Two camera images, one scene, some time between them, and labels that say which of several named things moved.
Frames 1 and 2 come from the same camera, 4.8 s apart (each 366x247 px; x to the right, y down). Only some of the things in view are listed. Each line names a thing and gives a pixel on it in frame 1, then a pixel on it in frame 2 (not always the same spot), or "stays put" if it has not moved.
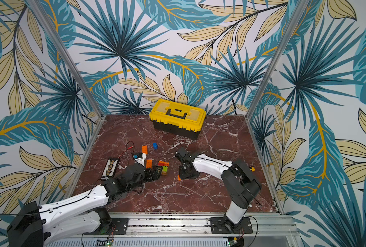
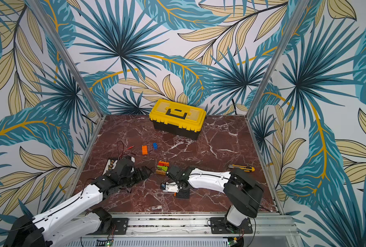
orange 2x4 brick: [165, 163] stays put
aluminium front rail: [169, 230] stays put
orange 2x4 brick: [145, 149] stays put
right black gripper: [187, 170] -> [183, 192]
